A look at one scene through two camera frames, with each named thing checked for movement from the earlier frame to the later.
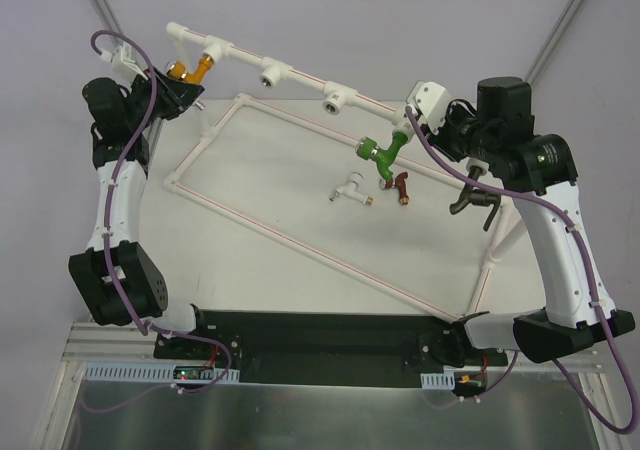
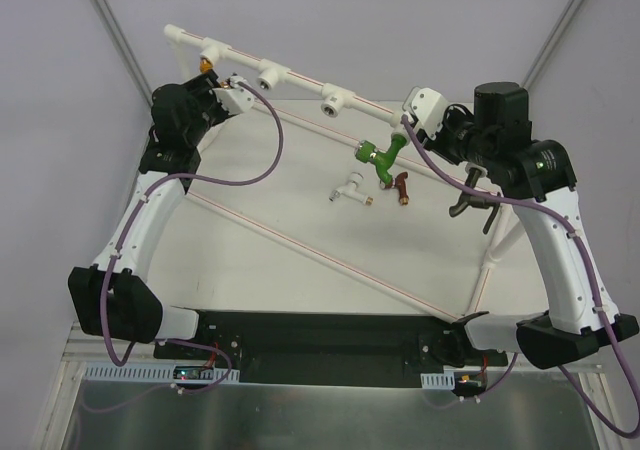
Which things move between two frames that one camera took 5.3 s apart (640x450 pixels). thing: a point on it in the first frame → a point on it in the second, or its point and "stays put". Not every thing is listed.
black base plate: x=329 y=349 stays put
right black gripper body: x=439 y=133 stays put
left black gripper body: x=167 y=92 → x=208 y=90
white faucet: x=351 y=191 stays put
